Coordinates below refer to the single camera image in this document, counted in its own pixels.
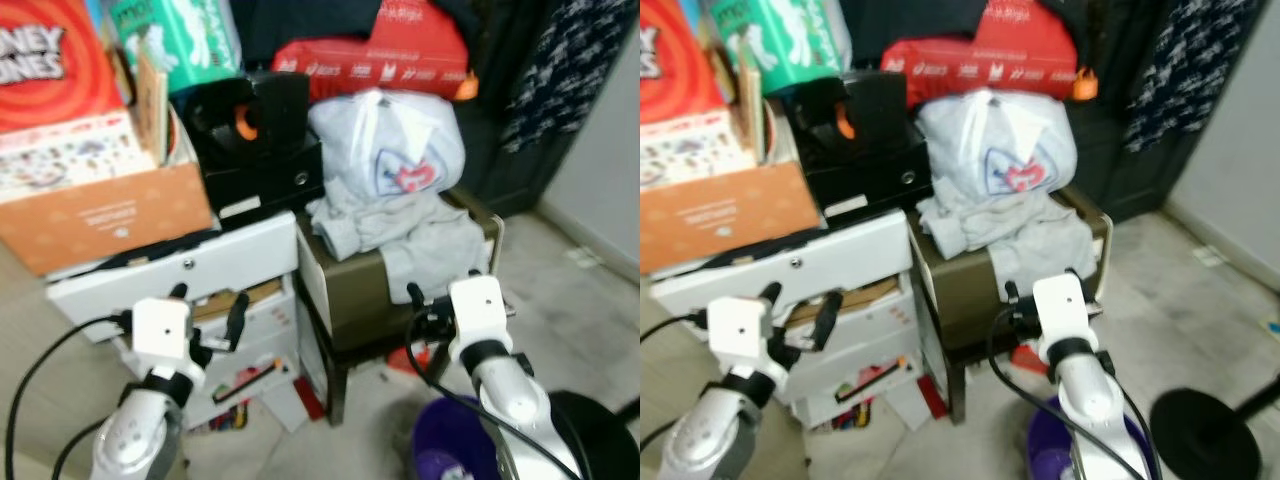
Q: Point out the brown flat cardboard box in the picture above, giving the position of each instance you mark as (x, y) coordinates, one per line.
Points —
(870, 293)
(260, 295)

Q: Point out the white drawer cabinet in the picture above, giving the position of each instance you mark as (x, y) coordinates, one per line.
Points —
(120, 275)
(740, 275)

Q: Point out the small red object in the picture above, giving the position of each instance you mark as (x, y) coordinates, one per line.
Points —
(428, 360)
(1025, 358)

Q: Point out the brown side table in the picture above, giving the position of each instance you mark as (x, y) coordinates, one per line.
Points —
(960, 300)
(350, 300)

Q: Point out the colourful flat book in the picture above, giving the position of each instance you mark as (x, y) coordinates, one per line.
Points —
(870, 382)
(245, 382)

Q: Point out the orange cardboard box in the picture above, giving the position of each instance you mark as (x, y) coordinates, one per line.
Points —
(720, 220)
(100, 220)

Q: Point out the white paper sheet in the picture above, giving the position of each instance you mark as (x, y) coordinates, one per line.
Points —
(905, 405)
(285, 410)

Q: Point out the dark wooden wardrobe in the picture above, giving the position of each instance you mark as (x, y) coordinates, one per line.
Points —
(500, 170)
(1120, 180)

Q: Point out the purple plastic bucket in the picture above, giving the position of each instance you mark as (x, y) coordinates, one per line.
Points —
(450, 440)
(1045, 440)

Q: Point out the grey white crumpled clothes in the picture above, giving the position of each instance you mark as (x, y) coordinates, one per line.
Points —
(390, 170)
(1000, 170)

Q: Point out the white sticker printed box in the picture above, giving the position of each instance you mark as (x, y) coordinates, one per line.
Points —
(60, 155)
(700, 155)

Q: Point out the upright brown cardboard book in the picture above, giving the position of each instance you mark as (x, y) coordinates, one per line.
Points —
(760, 100)
(150, 100)

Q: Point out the black round stand base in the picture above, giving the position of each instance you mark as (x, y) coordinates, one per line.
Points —
(1205, 440)
(600, 440)

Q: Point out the dark patterned hanging cloth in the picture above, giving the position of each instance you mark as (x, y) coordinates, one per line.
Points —
(560, 70)
(1190, 70)

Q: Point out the red fabric bag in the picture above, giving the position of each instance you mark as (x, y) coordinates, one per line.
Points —
(1010, 50)
(400, 50)

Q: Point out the red Looney Tunes box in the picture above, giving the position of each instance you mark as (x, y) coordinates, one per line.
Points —
(50, 60)
(680, 60)

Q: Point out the green diaper pack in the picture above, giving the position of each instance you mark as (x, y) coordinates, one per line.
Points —
(790, 40)
(180, 40)

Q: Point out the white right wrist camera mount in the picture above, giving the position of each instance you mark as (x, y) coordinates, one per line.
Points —
(478, 315)
(1063, 312)

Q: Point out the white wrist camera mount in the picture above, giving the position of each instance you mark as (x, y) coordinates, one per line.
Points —
(1063, 312)
(478, 315)
(160, 335)
(738, 335)

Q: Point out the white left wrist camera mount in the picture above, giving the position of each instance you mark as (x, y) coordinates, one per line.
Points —
(160, 335)
(738, 335)

